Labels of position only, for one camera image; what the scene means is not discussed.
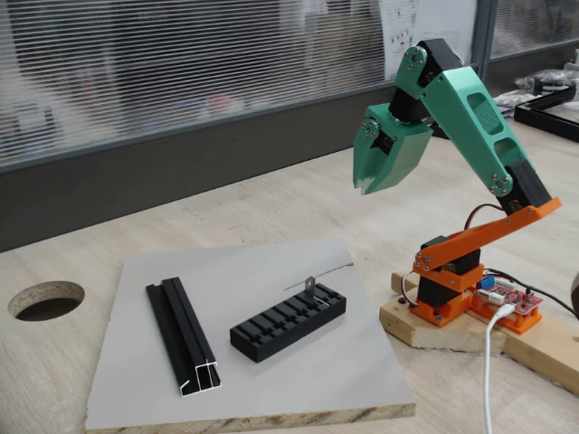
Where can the green gripper with servo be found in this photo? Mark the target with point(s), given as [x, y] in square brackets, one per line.
[398, 154]

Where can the small metal tab piece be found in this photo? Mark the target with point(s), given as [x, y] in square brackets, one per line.
[312, 288]

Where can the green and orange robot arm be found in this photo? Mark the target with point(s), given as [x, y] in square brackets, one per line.
[479, 113]

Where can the black slotted holder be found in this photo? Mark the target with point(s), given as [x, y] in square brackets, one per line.
[271, 336]

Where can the black stand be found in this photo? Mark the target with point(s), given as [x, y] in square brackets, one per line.
[441, 131]

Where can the blue booklet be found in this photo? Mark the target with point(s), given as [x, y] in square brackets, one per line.
[506, 113]

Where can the white papers pile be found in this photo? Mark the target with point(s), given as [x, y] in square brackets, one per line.
[509, 99]

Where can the white printed paper sheet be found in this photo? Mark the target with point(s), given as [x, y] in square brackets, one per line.
[434, 22]

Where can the pale wooden block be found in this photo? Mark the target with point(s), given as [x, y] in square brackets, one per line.
[443, 336]

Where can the red controller board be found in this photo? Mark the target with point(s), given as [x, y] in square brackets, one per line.
[511, 298]

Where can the clear plastic bag of parts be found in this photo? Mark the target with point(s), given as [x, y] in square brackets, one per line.
[549, 77]

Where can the grey plywood board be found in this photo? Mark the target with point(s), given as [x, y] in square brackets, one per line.
[294, 389]

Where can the long wooden mounting plank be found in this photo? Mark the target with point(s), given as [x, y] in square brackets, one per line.
[543, 352]

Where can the black aluminium profile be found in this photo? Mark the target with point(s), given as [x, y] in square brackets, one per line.
[181, 330]

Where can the black rectangular frame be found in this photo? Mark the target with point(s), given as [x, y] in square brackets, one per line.
[547, 124]

